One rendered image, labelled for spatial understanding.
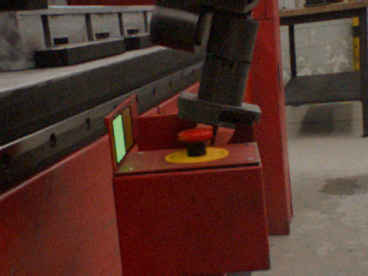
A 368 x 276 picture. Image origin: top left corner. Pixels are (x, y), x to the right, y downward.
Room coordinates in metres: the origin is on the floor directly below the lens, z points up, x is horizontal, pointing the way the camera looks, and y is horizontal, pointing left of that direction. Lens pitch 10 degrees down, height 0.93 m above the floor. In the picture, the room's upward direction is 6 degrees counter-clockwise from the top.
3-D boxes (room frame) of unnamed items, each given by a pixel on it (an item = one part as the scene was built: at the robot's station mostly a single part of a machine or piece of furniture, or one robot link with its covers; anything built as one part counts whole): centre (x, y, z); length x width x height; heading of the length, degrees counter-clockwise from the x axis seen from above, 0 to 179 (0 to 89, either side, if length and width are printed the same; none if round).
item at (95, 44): (1.22, 0.16, 0.89); 0.30 x 0.05 x 0.03; 166
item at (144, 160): (0.78, -0.01, 0.75); 0.20 x 0.16 x 0.18; 175
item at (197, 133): (0.73, -0.01, 0.79); 0.04 x 0.04 x 0.04
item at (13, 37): (1.87, 0.06, 0.92); 1.67 x 0.06 x 0.10; 166
